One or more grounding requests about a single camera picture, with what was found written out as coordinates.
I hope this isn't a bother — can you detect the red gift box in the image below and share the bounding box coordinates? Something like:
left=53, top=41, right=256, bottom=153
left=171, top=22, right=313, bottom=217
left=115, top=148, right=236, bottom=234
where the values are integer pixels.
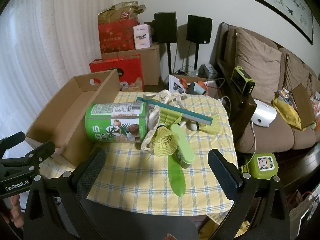
left=89, top=54, right=144, bottom=92

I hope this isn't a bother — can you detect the white curtain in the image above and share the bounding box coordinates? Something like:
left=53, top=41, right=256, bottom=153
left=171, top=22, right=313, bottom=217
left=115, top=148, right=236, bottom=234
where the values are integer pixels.
left=0, top=0, right=105, bottom=140

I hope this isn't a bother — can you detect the green palm tree package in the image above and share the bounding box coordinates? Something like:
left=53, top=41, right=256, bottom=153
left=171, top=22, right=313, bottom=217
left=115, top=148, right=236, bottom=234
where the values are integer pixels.
left=85, top=102, right=150, bottom=143

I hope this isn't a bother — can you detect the yellow plaid tablecloth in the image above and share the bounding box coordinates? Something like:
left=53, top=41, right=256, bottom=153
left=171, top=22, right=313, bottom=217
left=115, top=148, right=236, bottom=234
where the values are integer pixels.
left=40, top=90, right=238, bottom=224

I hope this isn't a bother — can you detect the brown closed cardboard box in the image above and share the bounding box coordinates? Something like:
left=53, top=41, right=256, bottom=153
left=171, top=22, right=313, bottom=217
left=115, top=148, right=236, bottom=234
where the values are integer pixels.
left=101, top=44, right=160, bottom=86

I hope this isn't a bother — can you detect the teal squeegee with green handle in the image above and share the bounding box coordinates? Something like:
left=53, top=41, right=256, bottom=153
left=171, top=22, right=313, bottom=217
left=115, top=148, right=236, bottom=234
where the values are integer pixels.
left=136, top=96, right=213, bottom=133

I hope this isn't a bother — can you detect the green and black portable radio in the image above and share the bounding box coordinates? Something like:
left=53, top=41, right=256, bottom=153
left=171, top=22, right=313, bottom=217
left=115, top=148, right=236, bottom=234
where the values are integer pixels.
left=231, top=66, right=255, bottom=95

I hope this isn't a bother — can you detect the yellow bag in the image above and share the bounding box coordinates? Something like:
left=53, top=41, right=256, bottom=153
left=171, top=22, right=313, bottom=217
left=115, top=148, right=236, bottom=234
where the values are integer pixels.
left=272, top=91, right=304, bottom=130

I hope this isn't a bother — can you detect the paper shopping bag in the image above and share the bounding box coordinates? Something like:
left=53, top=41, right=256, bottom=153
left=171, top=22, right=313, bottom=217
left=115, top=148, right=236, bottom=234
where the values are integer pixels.
left=287, top=184, right=320, bottom=230

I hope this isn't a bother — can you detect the person's left hand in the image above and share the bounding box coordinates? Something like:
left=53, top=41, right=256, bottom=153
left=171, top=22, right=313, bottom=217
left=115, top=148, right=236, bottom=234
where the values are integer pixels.
left=0, top=194, right=24, bottom=228

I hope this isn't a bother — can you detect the green lunch box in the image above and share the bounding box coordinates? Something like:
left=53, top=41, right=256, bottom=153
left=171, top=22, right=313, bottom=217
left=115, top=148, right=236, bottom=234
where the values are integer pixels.
left=240, top=153, right=279, bottom=179

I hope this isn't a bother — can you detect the white cloth tote bag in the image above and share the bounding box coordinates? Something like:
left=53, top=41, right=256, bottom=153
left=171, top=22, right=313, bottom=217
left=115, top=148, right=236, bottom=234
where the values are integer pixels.
left=141, top=89, right=188, bottom=152

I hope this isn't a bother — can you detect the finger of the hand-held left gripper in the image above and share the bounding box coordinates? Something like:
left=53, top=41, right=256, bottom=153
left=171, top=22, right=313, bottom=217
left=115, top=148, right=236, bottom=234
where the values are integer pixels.
left=0, top=137, right=25, bottom=159
left=0, top=141, right=56, bottom=168

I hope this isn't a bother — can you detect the brown sofa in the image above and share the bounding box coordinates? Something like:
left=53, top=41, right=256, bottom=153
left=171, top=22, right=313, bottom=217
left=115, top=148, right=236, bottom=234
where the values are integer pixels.
left=215, top=22, right=320, bottom=155

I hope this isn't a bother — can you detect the white cable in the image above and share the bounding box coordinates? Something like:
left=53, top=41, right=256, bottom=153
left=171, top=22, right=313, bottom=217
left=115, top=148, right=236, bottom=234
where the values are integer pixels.
left=220, top=95, right=257, bottom=169

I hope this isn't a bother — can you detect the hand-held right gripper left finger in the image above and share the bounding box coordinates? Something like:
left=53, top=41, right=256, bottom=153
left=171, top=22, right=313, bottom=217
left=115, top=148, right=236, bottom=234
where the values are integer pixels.
left=24, top=147, right=107, bottom=240

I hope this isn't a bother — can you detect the white small carton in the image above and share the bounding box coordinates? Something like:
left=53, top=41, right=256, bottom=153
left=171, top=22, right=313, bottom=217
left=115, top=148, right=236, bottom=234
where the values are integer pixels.
left=133, top=24, right=152, bottom=50

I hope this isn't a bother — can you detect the flat cardboard piece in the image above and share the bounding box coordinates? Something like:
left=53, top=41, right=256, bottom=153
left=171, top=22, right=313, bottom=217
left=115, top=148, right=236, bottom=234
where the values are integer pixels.
left=291, top=83, right=317, bottom=129

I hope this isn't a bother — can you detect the large brown cushion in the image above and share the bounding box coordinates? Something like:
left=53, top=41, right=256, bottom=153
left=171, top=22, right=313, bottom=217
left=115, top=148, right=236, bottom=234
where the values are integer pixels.
left=234, top=27, right=282, bottom=104

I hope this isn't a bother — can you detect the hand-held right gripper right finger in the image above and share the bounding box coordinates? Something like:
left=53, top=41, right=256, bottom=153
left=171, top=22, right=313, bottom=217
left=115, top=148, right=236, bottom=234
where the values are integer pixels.
left=207, top=149, right=290, bottom=240

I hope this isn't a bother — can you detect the printed paper leaflet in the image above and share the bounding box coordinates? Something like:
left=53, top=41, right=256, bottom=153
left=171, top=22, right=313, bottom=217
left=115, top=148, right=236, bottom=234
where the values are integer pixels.
left=169, top=74, right=188, bottom=93

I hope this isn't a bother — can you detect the white round appliance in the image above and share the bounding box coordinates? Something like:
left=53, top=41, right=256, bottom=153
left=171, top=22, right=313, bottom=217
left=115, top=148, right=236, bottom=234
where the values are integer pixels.
left=250, top=99, right=277, bottom=128

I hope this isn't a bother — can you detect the black speaker stand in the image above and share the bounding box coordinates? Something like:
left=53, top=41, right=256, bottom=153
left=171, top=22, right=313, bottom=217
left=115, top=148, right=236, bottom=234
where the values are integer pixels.
left=193, top=41, right=200, bottom=70
left=166, top=42, right=172, bottom=74

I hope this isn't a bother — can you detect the teal hair dryer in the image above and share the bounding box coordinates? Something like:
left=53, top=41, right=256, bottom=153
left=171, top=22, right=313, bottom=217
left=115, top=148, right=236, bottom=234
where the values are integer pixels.
left=187, top=81, right=207, bottom=95

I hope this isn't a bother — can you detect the grey electronic box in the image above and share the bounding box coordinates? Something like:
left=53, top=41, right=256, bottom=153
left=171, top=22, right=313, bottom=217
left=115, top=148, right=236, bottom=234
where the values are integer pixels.
left=198, top=64, right=218, bottom=79

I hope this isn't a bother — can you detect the black speaker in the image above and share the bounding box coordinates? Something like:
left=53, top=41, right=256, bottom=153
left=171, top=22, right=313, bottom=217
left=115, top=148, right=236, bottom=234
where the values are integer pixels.
left=186, top=15, right=213, bottom=42
left=153, top=12, right=178, bottom=43

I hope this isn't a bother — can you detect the crumpled gold paper bag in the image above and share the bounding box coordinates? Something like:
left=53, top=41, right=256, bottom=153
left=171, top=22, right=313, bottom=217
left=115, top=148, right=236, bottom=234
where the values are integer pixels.
left=97, top=1, right=147, bottom=25

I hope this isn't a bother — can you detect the red gift bag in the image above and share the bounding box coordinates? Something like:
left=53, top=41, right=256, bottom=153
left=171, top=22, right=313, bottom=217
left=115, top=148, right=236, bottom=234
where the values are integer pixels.
left=98, top=19, right=139, bottom=54

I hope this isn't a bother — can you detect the yellow shuttlecock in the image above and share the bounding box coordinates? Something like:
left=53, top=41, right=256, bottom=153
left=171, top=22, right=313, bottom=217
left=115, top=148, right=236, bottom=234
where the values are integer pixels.
left=189, top=120, right=222, bottom=134
left=154, top=126, right=180, bottom=157

